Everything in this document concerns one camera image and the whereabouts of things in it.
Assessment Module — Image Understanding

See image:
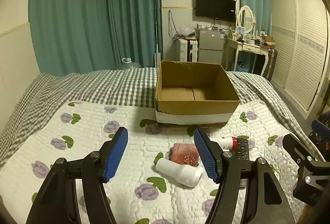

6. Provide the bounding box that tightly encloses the brown cardboard box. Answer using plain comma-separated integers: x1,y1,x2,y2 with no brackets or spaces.
155,60,241,128

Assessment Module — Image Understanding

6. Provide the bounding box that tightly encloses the clear plastic bag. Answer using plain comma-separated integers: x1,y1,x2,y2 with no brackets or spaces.
178,27,196,37

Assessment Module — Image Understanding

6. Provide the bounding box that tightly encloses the wide teal curtain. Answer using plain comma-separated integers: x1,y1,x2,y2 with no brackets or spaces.
28,0,163,76

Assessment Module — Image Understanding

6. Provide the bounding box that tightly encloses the white tube with red cap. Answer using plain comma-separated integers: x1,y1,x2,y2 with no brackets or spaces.
211,136,237,150

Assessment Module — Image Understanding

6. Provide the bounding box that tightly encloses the clear water jug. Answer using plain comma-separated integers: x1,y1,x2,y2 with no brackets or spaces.
121,58,142,70

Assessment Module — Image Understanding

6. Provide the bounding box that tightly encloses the dark wall cable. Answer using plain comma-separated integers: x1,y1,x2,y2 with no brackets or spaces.
167,10,178,40

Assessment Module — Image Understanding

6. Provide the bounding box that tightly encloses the dark suitcase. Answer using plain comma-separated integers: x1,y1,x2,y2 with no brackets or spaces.
263,47,278,81

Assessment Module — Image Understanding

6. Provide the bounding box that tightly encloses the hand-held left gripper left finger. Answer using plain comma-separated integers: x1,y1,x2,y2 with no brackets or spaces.
26,126,129,224

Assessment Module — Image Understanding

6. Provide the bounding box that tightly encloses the blue laundry basket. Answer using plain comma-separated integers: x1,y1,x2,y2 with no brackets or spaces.
235,60,250,72

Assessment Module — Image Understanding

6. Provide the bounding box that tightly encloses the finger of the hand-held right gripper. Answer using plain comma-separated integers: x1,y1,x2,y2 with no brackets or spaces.
311,119,330,140
282,133,320,170

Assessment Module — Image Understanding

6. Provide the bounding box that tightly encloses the grey small fridge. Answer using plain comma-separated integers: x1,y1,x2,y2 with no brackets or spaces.
195,28,225,63

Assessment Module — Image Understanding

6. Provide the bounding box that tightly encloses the white dressing table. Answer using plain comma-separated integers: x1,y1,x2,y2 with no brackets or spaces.
223,33,270,76

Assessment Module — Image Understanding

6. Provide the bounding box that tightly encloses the pink patterned pouch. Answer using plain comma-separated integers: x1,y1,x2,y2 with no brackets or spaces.
171,143,200,167

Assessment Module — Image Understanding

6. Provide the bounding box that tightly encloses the white louvered wardrobe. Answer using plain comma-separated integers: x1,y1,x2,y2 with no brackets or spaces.
269,0,330,120

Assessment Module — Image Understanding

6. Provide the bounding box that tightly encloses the white floral quilt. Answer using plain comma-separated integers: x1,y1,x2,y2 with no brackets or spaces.
0,100,317,224

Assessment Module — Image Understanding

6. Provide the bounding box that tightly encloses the white plastic bottle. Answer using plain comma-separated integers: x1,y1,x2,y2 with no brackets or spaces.
155,157,204,187

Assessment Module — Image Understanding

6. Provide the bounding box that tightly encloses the white oval mirror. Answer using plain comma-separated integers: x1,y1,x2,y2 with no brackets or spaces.
237,5,256,35

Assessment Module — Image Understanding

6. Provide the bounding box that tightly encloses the black remote control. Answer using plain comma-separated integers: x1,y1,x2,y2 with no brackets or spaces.
233,138,249,188

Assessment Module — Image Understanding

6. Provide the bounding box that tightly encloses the black wall television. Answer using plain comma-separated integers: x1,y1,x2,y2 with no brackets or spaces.
195,0,237,22

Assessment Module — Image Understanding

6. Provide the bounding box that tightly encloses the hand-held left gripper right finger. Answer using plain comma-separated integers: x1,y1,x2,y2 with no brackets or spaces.
193,127,296,224

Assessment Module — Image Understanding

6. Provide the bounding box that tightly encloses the white suitcase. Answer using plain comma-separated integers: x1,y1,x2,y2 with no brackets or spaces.
175,38,198,62

